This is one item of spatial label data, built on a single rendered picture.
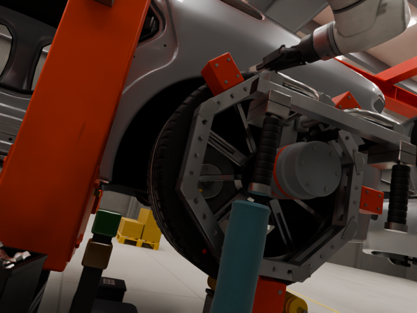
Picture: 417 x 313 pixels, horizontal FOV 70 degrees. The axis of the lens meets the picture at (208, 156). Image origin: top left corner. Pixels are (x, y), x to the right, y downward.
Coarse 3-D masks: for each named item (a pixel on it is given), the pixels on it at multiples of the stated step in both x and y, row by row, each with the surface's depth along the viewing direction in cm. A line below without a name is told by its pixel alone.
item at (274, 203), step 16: (224, 112) 102; (240, 112) 92; (224, 144) 89; (240, 160) 89; (208, 176) 86; (224, 176) 87; (240, 176) 89; (240, 192) 88; (224, 208) 86; (272, 208) 91; (288, 208) 115; (304, 208) 95; (320, 208) 98; (288, 224) 108; (304, 224) 100; (320, 224) 94; (272, 240) 104; (288, 240) 92; (304, 240) 92; (272, 256) 87; (288, 256) 88
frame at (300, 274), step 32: (224, 96) 79; (320, 96) 89; (192, 128) 79; (320, 128) 95; (192, 160) 74; (352, 160) 90; (192, 192) 72; (352, 192) 88; (352, 224) 87; (320, 256) 84
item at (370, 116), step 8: (352, 112) 70; (360, 112) 70; (368, 112) 70; (304, 120) 83; (312, 120) 79; (368, 120) 70; (376, 120) 70; (384, 120) 71; (392, 120) 71; (296, 128) 84; (304, 128) 84; (392, 128) 72; (400, 128) 72
